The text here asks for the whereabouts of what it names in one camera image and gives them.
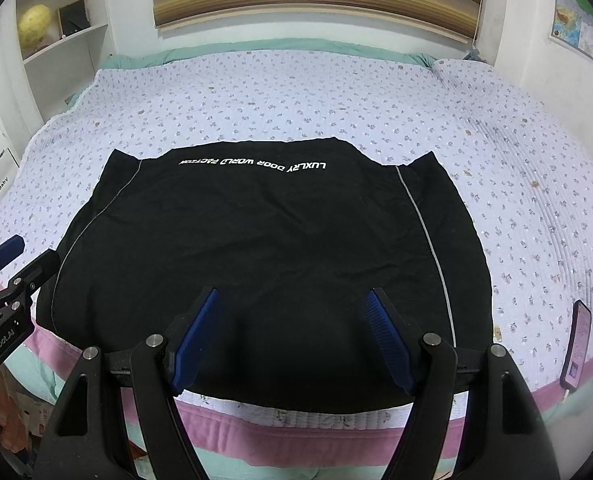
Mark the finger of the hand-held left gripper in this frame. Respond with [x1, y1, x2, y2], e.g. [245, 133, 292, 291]
[0, 235, 26, 286]
[5, 249, 61, 307]

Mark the cardboard box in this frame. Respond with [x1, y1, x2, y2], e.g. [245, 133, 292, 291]
[0, 387, 57, 443]

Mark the white bookshelf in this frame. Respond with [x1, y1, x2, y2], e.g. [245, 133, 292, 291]
[14, 0, 110, 126]

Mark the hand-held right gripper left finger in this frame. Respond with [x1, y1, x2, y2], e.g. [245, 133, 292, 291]
[34, 287, 220, 480]

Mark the smartphone in dark case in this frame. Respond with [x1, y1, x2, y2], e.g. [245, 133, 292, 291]
[561, 300, 593, 392]

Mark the black jacket with grey piping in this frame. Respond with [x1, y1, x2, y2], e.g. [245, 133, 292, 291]
[35, 136, 493, 413]

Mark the black box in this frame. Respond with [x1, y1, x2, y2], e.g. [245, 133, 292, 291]
[56, 1, 91, 36]

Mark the green bed sheet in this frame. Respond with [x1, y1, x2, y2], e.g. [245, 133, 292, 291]
[99, 45, 435, 72]

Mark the white floral quilt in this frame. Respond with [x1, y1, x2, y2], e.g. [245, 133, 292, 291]
[0, 52, 593, 421]

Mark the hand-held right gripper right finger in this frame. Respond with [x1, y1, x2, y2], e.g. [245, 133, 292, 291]
[367, 288, 560, 480]

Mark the yellow plush toy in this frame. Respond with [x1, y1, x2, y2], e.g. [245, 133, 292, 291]
[18, 4, 53, 50]

